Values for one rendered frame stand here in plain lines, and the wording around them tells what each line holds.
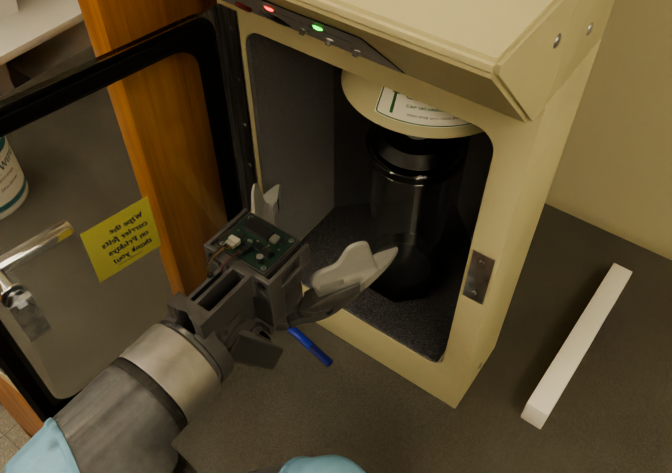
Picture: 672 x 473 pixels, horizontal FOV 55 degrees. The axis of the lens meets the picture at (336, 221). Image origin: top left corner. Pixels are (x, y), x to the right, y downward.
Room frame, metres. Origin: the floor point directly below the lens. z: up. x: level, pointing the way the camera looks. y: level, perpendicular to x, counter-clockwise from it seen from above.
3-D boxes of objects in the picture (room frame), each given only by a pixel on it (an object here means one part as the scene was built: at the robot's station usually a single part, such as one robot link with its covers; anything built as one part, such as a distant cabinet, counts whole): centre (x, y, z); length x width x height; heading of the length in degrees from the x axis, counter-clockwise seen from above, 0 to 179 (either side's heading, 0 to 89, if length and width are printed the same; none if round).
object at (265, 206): (0.43, 0.07, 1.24); 0.09 x 0.03 x 0.06; 178
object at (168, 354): (0.26, 0.13, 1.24); 0.08 x 0.05 x 0.08; 54
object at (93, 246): (0.43, 0.22, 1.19); 0.30 x 0.01 x 0.40; 135
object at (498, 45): (0.41, 0.01, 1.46); 0.32 x 0.12 x 0.10; 54
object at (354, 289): (0.34, 0.02, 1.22); 0.09 x 0.05 x 0.02; 110
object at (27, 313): (0.34, 0.29, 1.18); 0.02 x 0.02 x 0.06; 45
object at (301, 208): (0.56, -0.09, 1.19); 0.26 x 0.24 x 0.35; 54
